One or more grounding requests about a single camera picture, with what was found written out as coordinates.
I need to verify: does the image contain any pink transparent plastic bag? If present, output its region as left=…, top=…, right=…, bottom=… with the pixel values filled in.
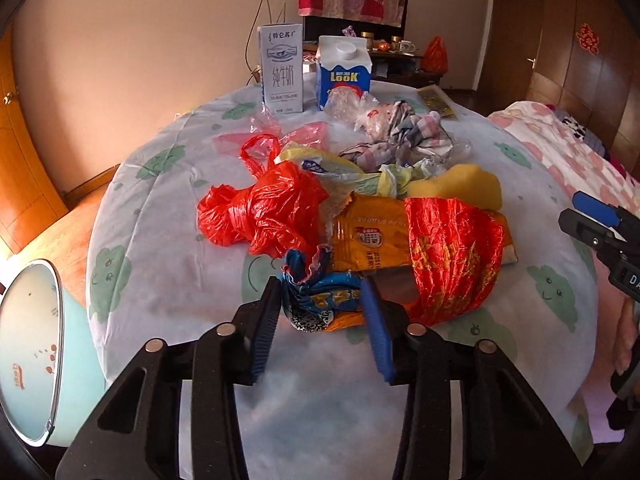
left=213, top=113, right=329, bottom=155

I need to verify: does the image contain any tall white milk carton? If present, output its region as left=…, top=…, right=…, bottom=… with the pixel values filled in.
left=258, top=24, right=303, bottom=114

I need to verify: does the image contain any light blue cartoon trash bin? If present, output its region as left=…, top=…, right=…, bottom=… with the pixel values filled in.
left=0, top=259, right=106, bottom=448

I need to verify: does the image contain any red gold printed plastic bag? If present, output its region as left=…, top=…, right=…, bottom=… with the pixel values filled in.
left=404, top=197, right=512, bottom=327

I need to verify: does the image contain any blue snack wrapper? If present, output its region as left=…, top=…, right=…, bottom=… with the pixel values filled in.
left=279, top=244, right=364, bottom=333

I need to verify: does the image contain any hanging black cable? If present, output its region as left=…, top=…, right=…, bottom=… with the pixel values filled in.
left=243, top=0, right=289, bottom=86

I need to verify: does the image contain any pink floral quilt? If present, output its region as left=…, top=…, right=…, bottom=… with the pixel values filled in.
left=488, top=101, right=639, bottom=443

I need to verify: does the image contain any black television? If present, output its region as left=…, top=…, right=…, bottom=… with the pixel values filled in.
left=302, top=0, right=409, bottom=44

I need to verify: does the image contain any plaid checkered cloth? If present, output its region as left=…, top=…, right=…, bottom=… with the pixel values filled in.
left=340, top=100, right=454, bottom=172

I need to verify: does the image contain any yellow white printed plastic bag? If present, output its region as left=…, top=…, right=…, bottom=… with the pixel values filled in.
left=276, top=143, right=444, bottom=198

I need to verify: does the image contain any orange yellow snack bag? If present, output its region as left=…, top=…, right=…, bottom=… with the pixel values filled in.
left=330, top=193, right=518, bottom=271

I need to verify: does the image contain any red bag on cabinet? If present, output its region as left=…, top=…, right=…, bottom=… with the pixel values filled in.
left=420, top=36, right=448, bottom=76

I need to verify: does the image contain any red crumpled plastic bag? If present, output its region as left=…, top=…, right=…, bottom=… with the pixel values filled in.
left=196, top=133, right=329, bottom=259

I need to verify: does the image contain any wooden door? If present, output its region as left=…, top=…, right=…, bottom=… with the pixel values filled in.
left=0, top=29, right=68, bottom=258

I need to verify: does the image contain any blue white LOOK carton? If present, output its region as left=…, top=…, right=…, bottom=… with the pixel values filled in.
left=316, top=36, right=372, bottom=108

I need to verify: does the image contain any clear crumpled plastic bag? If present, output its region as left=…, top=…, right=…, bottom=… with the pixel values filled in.
left=323, top=86, right=380, bottom=125

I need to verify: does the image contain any yellow sponge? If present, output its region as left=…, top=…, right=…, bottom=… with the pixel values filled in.
left=406, top=164, right=502, bottom=211

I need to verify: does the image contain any white green cloud bedsheet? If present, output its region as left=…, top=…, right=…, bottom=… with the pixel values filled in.
left=86, top=71, right=600, bottom=480

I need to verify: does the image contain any wooden wardrobe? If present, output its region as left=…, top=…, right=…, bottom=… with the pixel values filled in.
left=474, top=0, right=640, bottom=176

